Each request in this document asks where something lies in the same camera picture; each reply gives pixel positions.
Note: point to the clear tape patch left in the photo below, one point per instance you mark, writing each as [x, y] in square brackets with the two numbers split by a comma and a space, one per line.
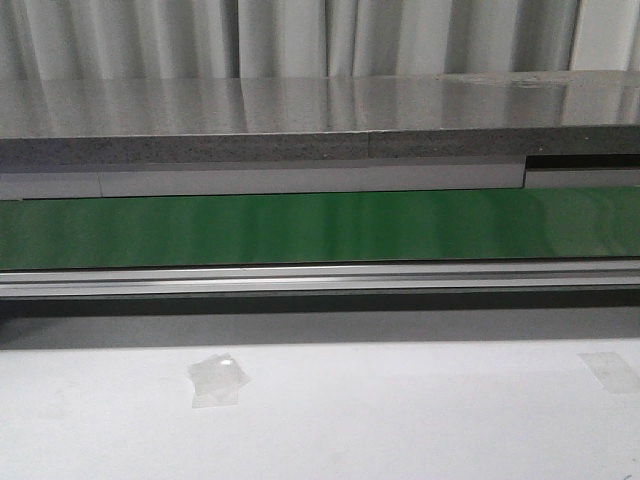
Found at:
[217, 381]

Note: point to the clear tape patch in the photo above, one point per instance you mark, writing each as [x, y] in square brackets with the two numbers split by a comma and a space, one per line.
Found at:
[217, 381]
[612, 371]

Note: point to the white curtain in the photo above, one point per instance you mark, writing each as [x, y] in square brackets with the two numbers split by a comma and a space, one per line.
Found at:
[52, 40]

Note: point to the green conveyor belt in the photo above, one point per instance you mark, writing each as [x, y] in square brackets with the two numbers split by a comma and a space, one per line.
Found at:
[489, 224]

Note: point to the grey rear conveyor rail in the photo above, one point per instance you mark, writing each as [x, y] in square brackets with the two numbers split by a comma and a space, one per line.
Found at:
[312, 176]

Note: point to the aluminium conveyor front rail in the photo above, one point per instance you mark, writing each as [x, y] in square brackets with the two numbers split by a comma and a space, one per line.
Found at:
[428, 276]

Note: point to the clear tape patch right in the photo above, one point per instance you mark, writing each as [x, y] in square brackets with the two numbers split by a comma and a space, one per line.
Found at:
[612, 371]

